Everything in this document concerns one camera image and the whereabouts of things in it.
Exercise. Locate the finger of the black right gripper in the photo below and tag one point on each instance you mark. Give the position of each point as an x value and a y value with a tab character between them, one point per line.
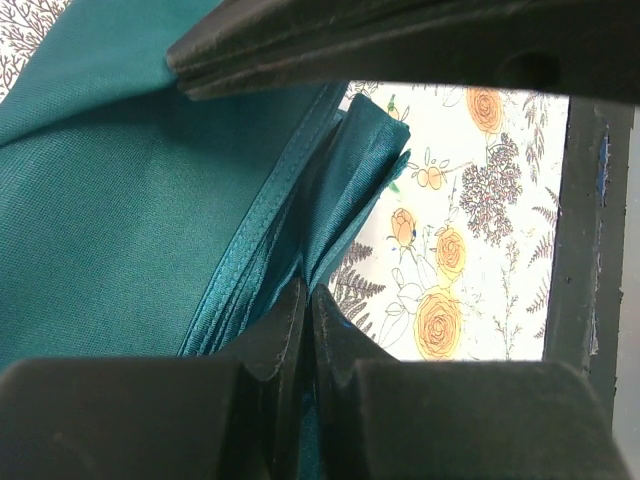
584	48

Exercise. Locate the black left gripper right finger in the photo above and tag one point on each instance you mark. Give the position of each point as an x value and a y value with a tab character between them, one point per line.
381	418

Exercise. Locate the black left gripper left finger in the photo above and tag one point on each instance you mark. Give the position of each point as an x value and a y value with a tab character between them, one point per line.
235	414

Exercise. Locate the teal cloth napkin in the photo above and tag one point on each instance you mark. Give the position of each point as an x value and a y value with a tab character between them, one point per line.
120	196

